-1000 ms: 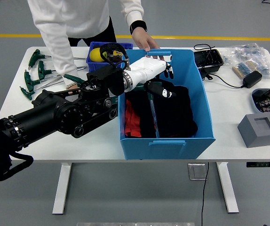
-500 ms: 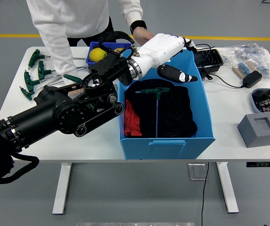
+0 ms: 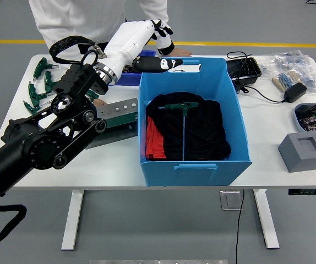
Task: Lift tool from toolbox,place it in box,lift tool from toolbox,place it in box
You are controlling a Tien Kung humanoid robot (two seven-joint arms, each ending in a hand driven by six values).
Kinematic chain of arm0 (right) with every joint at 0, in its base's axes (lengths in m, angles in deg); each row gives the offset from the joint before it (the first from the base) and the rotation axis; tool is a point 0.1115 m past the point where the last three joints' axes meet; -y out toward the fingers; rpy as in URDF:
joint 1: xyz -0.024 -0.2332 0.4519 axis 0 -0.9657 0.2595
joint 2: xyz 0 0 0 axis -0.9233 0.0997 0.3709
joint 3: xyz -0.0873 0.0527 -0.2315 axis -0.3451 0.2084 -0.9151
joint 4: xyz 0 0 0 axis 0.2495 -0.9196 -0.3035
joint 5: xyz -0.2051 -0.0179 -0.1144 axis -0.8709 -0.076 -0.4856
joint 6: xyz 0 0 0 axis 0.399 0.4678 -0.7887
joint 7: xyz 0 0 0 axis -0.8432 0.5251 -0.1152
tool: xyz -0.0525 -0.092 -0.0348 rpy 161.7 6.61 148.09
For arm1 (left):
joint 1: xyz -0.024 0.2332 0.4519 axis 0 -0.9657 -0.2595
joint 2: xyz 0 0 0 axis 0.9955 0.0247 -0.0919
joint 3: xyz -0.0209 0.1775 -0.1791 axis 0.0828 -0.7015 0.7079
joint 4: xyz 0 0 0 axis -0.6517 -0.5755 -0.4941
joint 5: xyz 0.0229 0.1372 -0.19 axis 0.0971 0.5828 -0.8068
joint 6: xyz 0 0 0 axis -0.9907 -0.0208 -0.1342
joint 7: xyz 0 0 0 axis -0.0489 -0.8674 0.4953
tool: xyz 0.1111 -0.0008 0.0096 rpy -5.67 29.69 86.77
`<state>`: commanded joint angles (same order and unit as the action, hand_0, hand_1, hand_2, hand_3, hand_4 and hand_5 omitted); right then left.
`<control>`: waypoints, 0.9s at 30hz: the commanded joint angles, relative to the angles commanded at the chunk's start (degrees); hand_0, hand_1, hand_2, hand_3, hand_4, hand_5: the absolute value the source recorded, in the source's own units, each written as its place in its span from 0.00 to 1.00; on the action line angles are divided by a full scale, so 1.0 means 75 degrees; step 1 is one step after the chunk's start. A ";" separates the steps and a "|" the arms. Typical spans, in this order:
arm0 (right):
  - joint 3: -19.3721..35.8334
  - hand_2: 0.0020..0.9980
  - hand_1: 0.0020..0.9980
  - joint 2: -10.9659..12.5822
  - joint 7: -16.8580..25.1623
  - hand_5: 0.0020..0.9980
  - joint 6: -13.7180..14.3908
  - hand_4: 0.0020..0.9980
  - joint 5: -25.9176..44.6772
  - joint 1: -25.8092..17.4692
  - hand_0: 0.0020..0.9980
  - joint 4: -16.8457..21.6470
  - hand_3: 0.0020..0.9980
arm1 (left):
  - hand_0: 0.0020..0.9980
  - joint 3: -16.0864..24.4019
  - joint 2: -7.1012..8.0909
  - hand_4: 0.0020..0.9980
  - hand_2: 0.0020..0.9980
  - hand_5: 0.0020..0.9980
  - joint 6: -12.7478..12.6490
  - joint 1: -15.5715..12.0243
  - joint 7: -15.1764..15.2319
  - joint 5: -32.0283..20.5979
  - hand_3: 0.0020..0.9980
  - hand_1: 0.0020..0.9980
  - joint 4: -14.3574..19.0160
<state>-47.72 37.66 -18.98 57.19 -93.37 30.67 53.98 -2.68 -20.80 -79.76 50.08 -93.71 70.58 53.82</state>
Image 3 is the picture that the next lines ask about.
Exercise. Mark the metal floor socket plate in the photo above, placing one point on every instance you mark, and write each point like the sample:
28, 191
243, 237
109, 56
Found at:
231, 200

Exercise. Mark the small dark blue bin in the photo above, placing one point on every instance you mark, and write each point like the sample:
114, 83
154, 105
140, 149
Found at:
127, 79

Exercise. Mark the white table leg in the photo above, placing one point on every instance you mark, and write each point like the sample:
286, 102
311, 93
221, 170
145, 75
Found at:
265, 220
74, 220

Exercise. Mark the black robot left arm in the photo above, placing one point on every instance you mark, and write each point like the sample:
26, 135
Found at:
37, 148

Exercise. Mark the grey foam block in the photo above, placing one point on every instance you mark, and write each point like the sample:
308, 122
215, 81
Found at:
304, 162

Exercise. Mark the black plastic tray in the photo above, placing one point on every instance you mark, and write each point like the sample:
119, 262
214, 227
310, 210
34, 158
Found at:
243, 68

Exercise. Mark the person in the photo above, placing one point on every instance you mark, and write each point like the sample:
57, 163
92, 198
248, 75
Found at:
78, 16

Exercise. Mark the clear bags of components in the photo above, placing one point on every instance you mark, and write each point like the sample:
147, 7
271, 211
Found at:
290, 61

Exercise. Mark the green silver SATA tool stand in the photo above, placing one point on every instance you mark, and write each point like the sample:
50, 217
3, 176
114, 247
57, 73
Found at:
119, 116

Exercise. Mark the black cloth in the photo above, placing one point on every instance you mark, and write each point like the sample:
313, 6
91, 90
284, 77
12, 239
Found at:
207, 132

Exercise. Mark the person's right hand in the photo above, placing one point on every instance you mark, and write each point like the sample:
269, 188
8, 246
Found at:
100, 102

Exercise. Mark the large blue folding box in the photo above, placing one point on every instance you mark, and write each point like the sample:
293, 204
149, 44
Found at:
196, 176

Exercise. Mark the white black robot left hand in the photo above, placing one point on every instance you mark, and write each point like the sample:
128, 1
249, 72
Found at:
127, 41

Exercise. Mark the black table control panel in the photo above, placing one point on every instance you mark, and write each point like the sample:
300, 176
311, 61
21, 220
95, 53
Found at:
309, 192

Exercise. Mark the pile of electronic parts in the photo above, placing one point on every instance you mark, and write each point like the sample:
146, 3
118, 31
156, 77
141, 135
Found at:
315, 118

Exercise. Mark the resistor tape strip bundle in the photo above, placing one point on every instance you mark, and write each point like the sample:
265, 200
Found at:
284, 81

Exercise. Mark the black wristband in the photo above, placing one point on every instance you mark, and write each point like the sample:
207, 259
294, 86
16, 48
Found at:
167, 50

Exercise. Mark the red cloth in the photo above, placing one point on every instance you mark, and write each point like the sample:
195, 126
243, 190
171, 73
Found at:
155, 140

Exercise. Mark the person's left forearm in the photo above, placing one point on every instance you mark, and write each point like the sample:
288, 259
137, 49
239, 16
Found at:
165, 44

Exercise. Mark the black power adapter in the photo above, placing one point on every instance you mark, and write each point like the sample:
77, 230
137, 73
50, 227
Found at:
295, 93

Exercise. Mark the light blue plate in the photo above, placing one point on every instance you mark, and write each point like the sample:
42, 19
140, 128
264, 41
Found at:
297, 118

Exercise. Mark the person's left hand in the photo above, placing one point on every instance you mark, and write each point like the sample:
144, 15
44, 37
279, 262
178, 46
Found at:
181, 52

